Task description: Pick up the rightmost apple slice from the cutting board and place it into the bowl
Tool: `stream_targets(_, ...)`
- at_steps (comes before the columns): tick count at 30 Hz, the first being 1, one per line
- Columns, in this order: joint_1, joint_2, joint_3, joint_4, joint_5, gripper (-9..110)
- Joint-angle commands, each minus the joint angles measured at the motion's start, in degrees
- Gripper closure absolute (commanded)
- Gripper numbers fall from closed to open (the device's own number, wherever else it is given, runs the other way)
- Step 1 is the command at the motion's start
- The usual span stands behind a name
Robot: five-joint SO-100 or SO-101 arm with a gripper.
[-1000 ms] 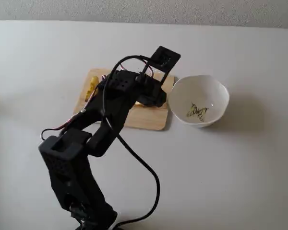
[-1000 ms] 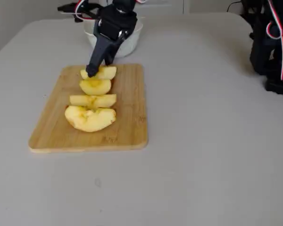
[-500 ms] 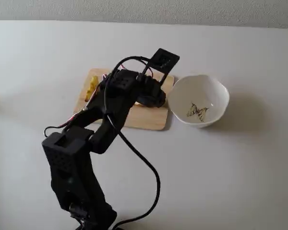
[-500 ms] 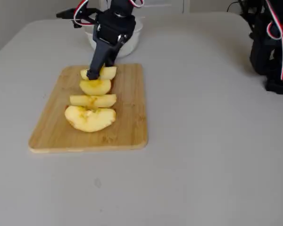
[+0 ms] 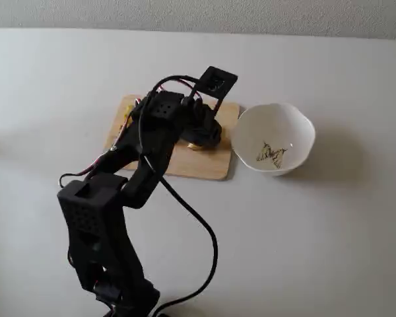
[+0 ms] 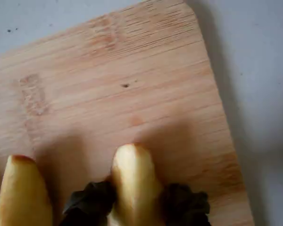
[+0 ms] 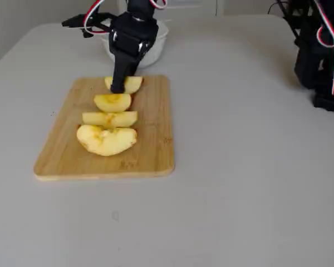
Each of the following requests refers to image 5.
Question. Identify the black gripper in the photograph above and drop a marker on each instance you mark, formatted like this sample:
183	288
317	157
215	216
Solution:
207	135

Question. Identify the wooden cutting board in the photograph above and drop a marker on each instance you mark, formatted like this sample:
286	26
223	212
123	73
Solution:
201	165

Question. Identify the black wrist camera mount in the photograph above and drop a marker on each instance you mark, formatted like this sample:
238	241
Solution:
229	79

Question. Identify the small yellow apple slice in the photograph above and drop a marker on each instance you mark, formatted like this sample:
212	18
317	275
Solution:
195	146

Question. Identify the white ceramic bowl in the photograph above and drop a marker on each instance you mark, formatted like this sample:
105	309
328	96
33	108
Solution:
277	125

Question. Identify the large irregular yellow apple slice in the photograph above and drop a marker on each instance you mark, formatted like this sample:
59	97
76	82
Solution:
129	110

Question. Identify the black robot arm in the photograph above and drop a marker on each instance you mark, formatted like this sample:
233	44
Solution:
95	214

